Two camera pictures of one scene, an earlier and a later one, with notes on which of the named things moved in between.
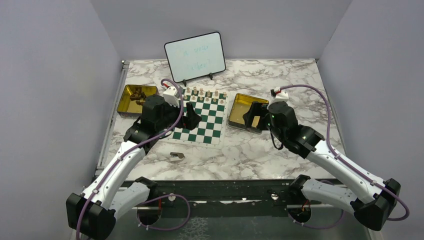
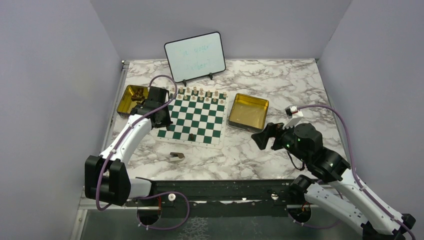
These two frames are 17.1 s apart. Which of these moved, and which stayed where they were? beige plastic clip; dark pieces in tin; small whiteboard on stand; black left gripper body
Moved: black left gripper body
Stayed: small whiteboard on stand; beige plastic clip; dark pieces in tin
